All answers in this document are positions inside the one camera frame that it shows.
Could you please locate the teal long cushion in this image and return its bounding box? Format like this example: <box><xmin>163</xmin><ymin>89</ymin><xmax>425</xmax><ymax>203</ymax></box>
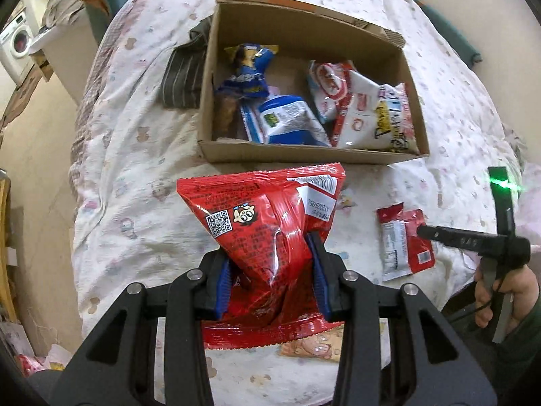
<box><xmin>403</xmin><ymin>0</ymin><xmax>483</xmax><ymax>65</ymax></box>

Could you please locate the large red snack bag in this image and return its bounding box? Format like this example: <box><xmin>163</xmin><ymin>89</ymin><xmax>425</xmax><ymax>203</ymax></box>
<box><xmin>176</xmin><ymin>162</ymin><xmax>347</xmax><ymax>349</ymax></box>

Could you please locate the dark striped cloth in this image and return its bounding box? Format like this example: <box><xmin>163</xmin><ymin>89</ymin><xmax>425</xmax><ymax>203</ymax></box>
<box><xmin>160</xmin><ymin>17</ymin><xmax>211</xmax><ymax>108</ymax></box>

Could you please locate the wooden frame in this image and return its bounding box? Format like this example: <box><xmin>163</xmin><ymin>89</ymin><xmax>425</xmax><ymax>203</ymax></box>
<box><xmin>0</xmin><ymin>169</ymin><xmax>20</xmax><ymax>326</ymax></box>

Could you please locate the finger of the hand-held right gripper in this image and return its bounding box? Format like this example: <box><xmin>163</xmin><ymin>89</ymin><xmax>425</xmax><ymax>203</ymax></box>
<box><xmin>416</xmin><ymin>225</ymin><xmax>504</xmax><ymax>260</ymax></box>

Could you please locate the small red snack packet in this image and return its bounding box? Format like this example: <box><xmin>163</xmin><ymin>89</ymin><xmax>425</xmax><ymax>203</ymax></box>
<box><xmin>376</xmin><ymin>204</ymin><xmax>436</xmax><ymax>283</ymax></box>

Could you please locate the blue and white snack bag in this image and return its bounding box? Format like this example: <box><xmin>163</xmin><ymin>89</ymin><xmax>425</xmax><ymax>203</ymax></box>
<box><xmin>240</xmin><ymin>95</ymin><xmax>332</xmax><ymax>146</ymax></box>

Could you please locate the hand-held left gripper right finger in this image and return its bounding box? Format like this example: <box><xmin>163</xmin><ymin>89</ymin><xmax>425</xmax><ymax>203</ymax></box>
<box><xmin>305</xmin><ymin>232</ymin><xmax>498</xmax><ymax>406</ymax></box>

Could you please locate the pile of clothes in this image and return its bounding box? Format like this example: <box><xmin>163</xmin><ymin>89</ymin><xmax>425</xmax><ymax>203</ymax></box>
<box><xmin>40</xmin><ymin>0</ymin><xmax>91</xmax><ymax>30</ymax></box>

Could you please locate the white pink snack bag yellow print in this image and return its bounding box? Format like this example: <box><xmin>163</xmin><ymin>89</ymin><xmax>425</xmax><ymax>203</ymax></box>
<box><xmin>374</xmin><ymin>82</ymin><xmax>421</xmax><ymax>155</ymax></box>

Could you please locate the white snack bag red circle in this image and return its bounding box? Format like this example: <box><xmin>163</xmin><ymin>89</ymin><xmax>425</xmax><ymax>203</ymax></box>
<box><xmin>306</xmin><ymin>60</ymin><xmax>358</xmax><ymax>124</ymax></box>

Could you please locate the person's right forearm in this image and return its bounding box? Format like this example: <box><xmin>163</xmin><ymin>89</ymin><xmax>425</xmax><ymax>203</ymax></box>
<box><xmin>499</xmin><ymin>300</ymin><xmax>541</xmax><ymax>406</ymax></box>

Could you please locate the brown cardboard box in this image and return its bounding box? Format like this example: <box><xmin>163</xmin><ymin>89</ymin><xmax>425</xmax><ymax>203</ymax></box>
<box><xmin>196</xmin><ymin>0</ymin><xmax>431</xmax><ymax>165</ymax></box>

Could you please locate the brown patterned rug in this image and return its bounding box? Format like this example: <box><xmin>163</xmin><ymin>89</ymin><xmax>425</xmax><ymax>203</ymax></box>
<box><xmin>0</xmin><ymin>65</ymin><xmax>43</xmax><ymax>130</ymax></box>

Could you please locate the person's right hand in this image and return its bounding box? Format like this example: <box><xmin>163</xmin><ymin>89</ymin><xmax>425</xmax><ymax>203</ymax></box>
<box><xmin>473</xmin><ymin>263</ymin><xmax>541</xmax><ymax>336</ymax></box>

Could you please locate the blue clear-wrap biscuit packet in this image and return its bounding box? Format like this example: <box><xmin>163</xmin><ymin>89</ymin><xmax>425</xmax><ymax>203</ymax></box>
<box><xmin>213</xmin><ymin>43</ymin><xmax>280</xmax><ymax>136</ymax></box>

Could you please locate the checked blanket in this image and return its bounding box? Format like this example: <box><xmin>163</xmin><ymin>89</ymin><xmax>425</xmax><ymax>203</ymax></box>
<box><xmin>70</xmin><ymin>8</ymin><xmax>115</xmax><ymax>170</ymax></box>

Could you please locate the beige cartoon biscuit packet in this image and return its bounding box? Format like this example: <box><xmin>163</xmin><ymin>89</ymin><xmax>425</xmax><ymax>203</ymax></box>
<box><xmin>278</xmin><ymin>320</ymin><xmax>390</xmax><ymax>365</ymax></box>

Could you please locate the white storage cabinet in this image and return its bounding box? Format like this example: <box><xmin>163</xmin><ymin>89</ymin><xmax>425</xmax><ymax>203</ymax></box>
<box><xmin>29</xmin><ymin>21</ymin><xmax>100</xmax><ymax>104</ymax></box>

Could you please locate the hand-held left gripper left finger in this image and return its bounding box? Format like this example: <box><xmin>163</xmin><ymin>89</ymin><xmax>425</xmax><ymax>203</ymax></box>
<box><xmin>51</xmin><ymin>251</ymin><xmax>232</xmax><ymax>406</ymax></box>

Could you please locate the teal and orange blanket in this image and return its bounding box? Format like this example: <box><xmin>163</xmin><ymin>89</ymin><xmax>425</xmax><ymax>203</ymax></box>
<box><xmin>79</xmin><ymin>0</ymin><xmax>127</xmax><ymax>45</ymax></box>

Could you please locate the white and red snack bag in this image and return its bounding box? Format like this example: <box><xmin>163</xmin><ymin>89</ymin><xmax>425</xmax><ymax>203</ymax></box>
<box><xmin>331</xmin><ymin>70</ymin><xmax>383</xmax><ymax>150</ymax></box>

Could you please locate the pink plastic bag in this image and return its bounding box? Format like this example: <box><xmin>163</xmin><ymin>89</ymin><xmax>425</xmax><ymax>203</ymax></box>
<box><xmin>17</xmin><ymin>342</ymin><xmax>72</xmax><ymax>377</ymax></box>

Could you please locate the white washing machine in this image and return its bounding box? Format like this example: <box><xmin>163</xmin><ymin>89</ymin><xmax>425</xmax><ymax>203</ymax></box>
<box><xmin>0</xmin><ymin>13</ymin><xmax>35</xmax><ymax>86</ymax></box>

